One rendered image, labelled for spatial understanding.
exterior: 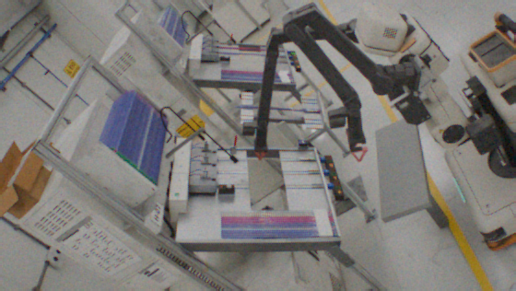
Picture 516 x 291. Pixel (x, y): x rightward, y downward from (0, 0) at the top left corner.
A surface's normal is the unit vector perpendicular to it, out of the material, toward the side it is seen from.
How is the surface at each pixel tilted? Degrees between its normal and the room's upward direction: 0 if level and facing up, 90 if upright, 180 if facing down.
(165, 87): 90
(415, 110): 90
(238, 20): 90
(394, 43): 90
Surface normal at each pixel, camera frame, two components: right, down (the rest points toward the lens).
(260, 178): 0.07, 0.57
